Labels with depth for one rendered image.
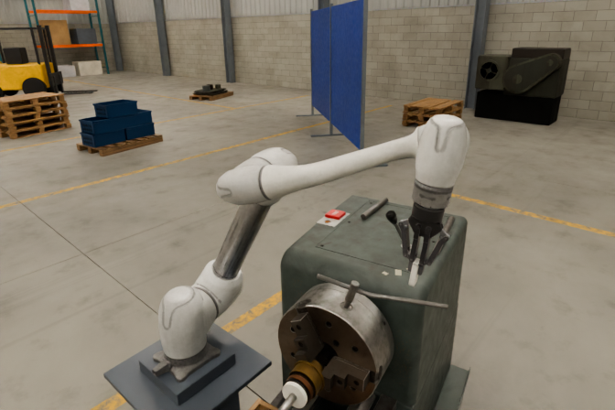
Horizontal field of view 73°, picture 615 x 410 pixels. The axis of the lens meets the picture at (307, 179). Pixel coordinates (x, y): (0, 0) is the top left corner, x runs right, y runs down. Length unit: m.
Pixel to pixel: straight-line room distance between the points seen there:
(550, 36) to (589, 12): 0.80
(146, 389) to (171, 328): 0.26
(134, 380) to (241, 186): 0.90
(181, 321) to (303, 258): 0.48
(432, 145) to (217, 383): 1.15
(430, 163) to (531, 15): 10.24
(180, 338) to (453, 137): 1.11
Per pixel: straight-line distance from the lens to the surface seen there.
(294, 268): 1.37
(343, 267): 1.30
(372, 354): 1.17
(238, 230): 1.48
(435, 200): 1.01
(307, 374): 1.16
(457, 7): 11.73
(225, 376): 1.71
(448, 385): 2.01
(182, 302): 1.55
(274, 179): 1.14
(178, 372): 1.66
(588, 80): 10.92
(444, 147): 0.96
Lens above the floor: 1.93
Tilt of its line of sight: 20 degrees down
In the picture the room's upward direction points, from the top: 1 degrees counter-clockwise
